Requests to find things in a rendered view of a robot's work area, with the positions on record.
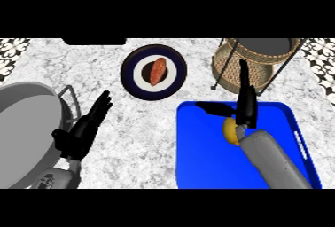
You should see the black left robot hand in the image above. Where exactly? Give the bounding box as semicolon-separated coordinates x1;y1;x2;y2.
52;90;114;161

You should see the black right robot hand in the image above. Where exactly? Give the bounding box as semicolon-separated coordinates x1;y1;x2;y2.
195;58;260;129

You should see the yellow lemon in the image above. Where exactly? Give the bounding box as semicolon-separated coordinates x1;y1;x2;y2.
223;116;243;147

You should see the wicker tiered basket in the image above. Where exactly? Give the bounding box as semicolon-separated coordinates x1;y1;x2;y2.
210;38;307;96

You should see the blue plastic tray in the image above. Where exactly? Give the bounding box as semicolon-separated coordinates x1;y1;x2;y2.
176;100;324;190

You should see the large grey pot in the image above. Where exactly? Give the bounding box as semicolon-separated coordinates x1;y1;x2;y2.
0;82;83;190

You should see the orange sweet potato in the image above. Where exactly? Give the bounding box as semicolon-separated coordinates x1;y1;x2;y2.
150;57;169;87

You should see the dark blue and white plate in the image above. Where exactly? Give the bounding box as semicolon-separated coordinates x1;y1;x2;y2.
120;43;189;101

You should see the black appliance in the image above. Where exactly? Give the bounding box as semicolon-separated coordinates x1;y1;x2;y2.
62;38;129;47

